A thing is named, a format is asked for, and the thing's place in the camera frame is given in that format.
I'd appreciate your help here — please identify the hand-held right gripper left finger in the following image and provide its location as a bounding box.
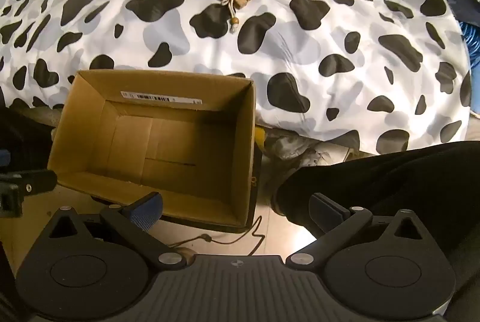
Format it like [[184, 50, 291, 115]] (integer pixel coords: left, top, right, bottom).
[[47, 192, 190, 269]]

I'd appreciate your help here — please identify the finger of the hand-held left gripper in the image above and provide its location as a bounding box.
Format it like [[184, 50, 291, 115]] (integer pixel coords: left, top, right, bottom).
[[0, 169, 58, 195]]

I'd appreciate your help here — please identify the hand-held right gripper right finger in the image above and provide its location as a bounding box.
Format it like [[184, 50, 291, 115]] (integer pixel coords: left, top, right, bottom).
[[286, 192, 430, 269]]

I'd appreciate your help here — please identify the brown cardboard box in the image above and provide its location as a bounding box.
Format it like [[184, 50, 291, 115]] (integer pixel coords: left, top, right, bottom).
[[47, 70, 263, 234]]

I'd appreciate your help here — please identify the person's right leg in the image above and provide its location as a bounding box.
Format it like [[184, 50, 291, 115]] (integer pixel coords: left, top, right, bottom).
[[272, 140, 480, 322]]

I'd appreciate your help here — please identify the cow print blanket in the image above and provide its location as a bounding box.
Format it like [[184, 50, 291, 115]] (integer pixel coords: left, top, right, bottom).
[[0, 0, 474, 154]]

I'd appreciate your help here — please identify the blue ribbed object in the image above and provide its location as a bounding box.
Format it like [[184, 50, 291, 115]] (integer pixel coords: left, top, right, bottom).
[[460, 22, 480, 60]]

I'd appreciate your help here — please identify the thin black cord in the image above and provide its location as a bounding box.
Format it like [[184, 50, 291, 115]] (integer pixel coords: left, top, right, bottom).
[[165, 216, 264, 256]]

